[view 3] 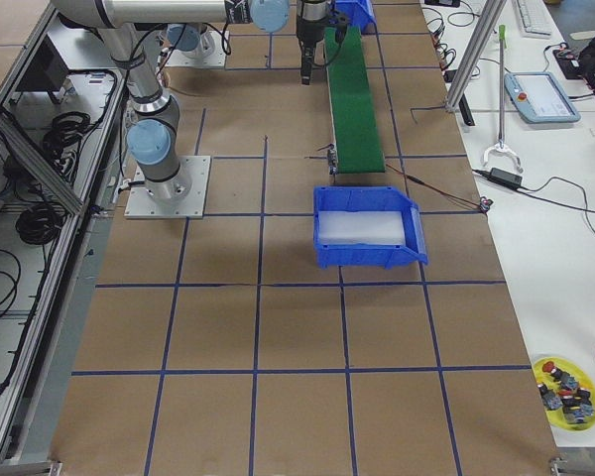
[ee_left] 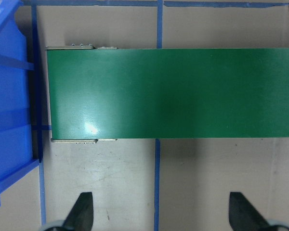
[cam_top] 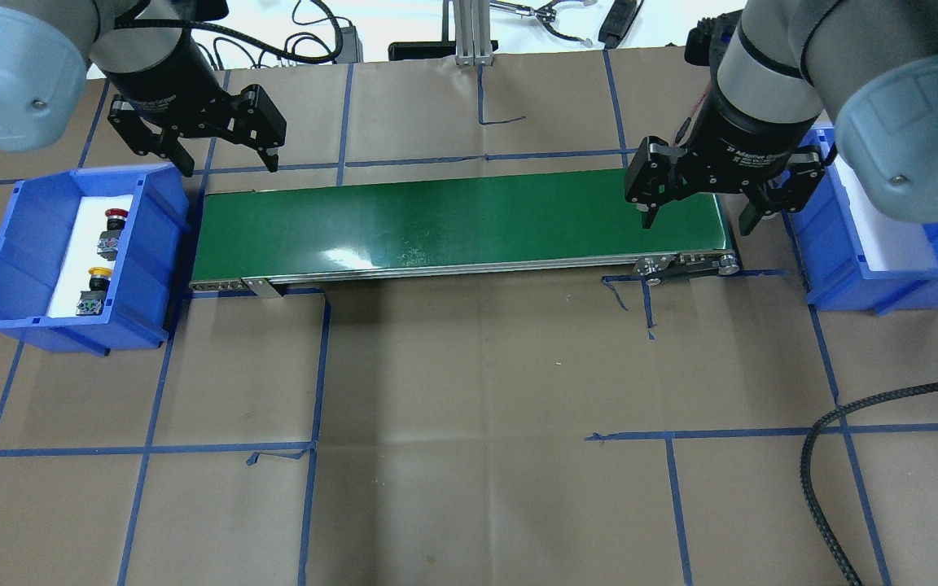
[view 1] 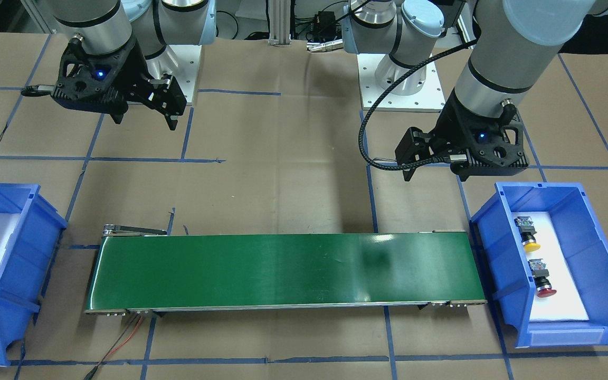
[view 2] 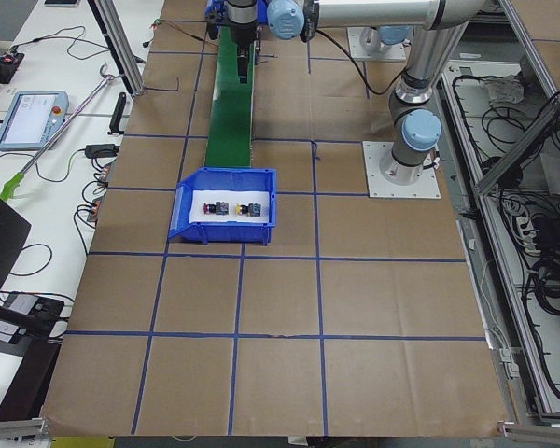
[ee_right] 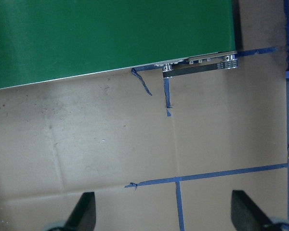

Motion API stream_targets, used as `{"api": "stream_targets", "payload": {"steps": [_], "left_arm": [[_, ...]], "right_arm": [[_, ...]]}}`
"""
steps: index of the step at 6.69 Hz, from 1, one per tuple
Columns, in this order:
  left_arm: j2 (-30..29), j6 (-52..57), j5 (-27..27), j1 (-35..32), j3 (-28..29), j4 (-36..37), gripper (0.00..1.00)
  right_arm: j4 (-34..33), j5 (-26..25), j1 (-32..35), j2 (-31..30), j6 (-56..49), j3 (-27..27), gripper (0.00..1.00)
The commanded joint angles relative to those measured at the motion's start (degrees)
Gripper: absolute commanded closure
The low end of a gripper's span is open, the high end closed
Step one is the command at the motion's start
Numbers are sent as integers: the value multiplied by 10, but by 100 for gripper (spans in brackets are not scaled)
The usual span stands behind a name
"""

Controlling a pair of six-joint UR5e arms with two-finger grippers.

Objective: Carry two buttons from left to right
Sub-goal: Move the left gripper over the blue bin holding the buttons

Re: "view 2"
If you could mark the red push button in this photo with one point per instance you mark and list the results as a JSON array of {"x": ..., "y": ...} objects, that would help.
[{"x": 218, "y": 208}]

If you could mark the blue bin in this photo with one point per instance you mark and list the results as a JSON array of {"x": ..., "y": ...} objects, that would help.
[
  {"x": 212, "y": 7},
  {"x": 210, "y": 178}
]

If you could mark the white foam pad left bin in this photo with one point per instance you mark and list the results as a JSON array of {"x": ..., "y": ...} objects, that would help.
[{"x": 232, "y": 197}]

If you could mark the green conveyor belt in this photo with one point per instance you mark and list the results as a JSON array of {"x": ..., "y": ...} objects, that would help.
[{"x": 230, "y": 130}]

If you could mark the blue bin on right side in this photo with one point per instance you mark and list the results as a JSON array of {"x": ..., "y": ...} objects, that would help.
[{"x": 212, "y": 7}]

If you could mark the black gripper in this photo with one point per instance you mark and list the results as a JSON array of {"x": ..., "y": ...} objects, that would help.
[{"x": 243, "y": 34}]

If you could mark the blue bin on left side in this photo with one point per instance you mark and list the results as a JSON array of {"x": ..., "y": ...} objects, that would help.
[{"x": 210, "y": 178}]

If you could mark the black power adapter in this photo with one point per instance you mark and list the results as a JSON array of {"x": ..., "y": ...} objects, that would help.
[{"x": 96, "y": 151}]

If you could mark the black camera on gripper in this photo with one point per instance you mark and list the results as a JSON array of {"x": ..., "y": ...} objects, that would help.
[{"x": 213, "y": 29}]

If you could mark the aluminium frame post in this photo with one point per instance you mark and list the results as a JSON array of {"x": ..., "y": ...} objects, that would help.
[{"x": 108, "y": 21}]

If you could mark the white power strip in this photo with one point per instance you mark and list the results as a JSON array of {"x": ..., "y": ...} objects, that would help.
[{"x": 525, "y": 232}]

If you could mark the black handle bar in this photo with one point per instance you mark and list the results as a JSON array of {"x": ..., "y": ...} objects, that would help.
[{"x": 116, "y": 117}]

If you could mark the reacher grabber stick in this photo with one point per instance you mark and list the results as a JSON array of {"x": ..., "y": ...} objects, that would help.
[{"x": 10, "y": 186}]

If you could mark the blue teach pendant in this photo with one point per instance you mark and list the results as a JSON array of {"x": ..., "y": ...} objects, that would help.
[{"x": 32, "y": 118}]

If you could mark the yellow push button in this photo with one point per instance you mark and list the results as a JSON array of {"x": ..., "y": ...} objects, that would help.
[{"x": 248, "y": 210}]

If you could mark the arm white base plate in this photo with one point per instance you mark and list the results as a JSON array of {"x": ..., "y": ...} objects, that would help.
[
  {"x": 387, "y": 179},
  {"x": 395, "y": 55}
]

